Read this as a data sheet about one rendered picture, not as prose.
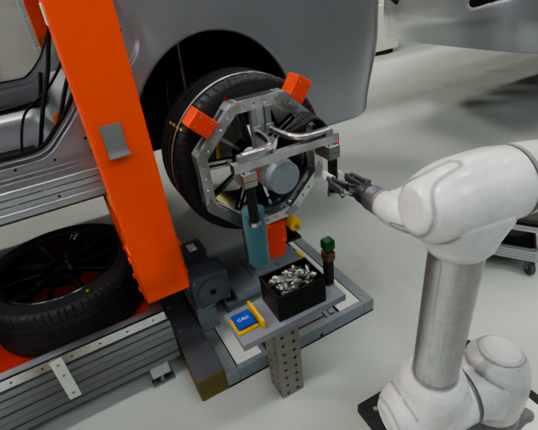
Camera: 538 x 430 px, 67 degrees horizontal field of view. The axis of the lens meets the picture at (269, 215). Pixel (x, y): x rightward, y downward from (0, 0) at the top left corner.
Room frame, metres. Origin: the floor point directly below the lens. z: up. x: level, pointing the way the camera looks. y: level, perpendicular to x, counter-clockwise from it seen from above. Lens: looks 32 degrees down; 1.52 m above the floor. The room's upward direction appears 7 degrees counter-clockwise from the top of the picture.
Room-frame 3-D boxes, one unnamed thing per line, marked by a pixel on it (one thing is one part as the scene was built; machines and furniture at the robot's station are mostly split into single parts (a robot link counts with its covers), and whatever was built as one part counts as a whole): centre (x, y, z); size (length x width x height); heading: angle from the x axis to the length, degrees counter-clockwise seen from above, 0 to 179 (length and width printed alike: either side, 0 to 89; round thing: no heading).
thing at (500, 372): (0.64, -0.53, 0.56); 0.18 x 0.16 x 0.22; 104
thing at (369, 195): (1.14, -0.36, 0.83); 0.09 x 0.06 x 0.09; 116
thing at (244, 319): (1.02, 0.13, 0.47); 0.07 x 0.07 x 0.02; 26
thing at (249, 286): (1.64, 0.08, 0.32); 0.40 x 0.30 x 0.28; 116
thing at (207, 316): (1.55, 0.37, 0.26); 0.42 x 0.18 x 0.35; 26
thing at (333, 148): (1.37, -0.24, 0.93); 0.09 x 0.05 x 0.05; 26
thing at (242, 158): (1.33, 0.04, 1.03); 0.19 x 0.18 x 0.11; 26
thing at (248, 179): (1.23, 0.07, 0.93); 0.09 x 0.05 x 0.05; 26
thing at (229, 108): (1.48, 0.00, 0.85); 0.54 x 0.07 x 0.54; 116
